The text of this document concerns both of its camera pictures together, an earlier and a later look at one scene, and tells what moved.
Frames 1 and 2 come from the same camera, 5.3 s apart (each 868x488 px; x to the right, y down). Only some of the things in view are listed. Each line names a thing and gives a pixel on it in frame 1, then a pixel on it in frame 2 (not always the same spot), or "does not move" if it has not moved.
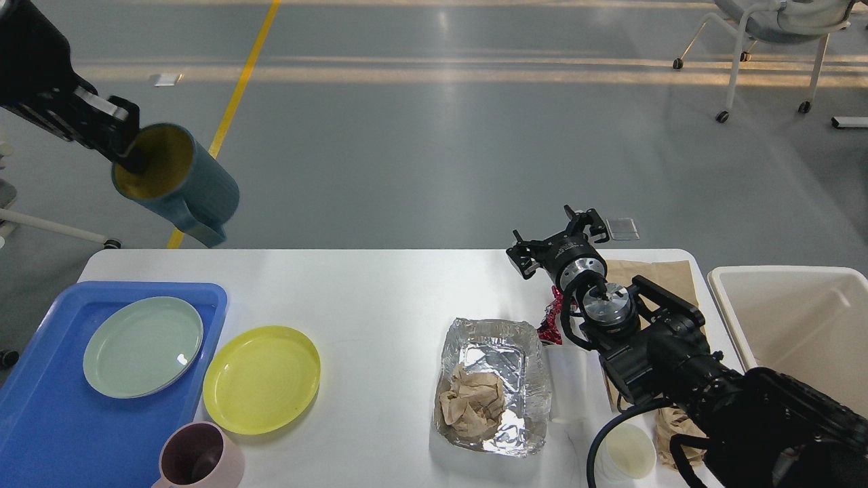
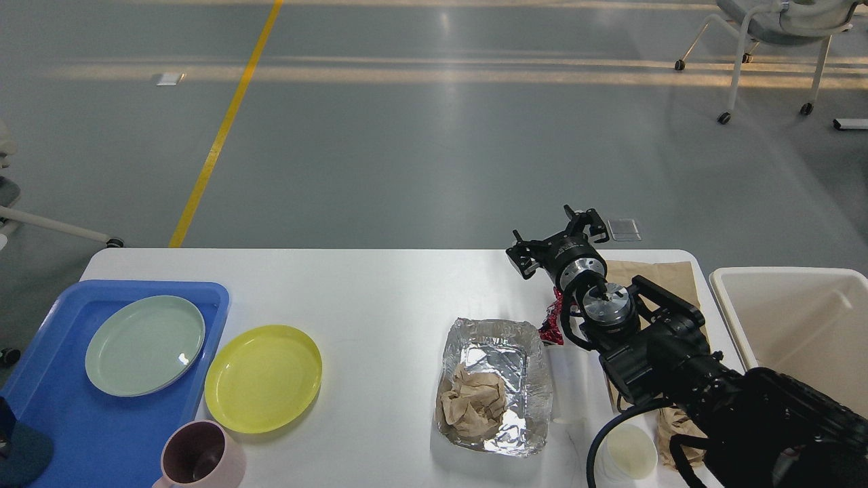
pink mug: [199, 455] does not move
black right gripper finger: [521, 255] does not move
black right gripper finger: [590, 217] does not move
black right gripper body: [569, 253] does not move
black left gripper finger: [108, 126] to [8, 422]
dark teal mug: [184, 184] to [28, 457]
